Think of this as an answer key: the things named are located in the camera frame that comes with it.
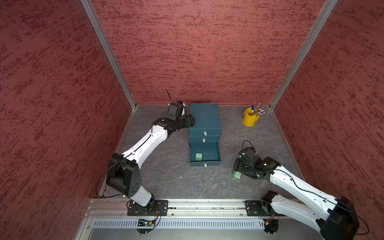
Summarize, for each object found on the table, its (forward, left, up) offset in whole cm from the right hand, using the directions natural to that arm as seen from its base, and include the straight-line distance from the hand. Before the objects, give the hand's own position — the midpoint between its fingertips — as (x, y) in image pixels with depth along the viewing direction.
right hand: (239, 171), depth 81 cm
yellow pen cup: (+36, -15, -1) cm, 39 cm away
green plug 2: (-1, +1, -3) cm, 4 cm away
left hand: (+23, +27, +15) cm, 39 cm away
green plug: (+10, +23, -3) cm, 25 cm away
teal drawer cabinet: (+16, +19, +12) cm, 28 cm away
